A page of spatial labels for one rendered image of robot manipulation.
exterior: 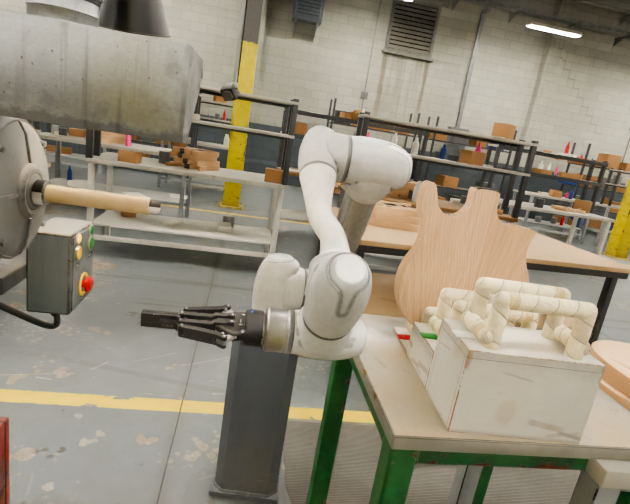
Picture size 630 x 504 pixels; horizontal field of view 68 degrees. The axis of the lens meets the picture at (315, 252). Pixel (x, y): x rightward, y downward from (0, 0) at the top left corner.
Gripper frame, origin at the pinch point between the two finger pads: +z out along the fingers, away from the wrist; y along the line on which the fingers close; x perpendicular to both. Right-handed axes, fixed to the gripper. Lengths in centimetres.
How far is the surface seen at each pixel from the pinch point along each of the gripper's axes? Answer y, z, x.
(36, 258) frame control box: 22.0, 31.5, -0.9
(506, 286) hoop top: -5, -66, 18
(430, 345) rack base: 1, -58, -1
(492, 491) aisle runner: 58, -140, -112
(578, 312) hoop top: -14, -75, 18
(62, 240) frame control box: 22.7, 26.1, 4.1
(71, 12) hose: -2, 14, 52
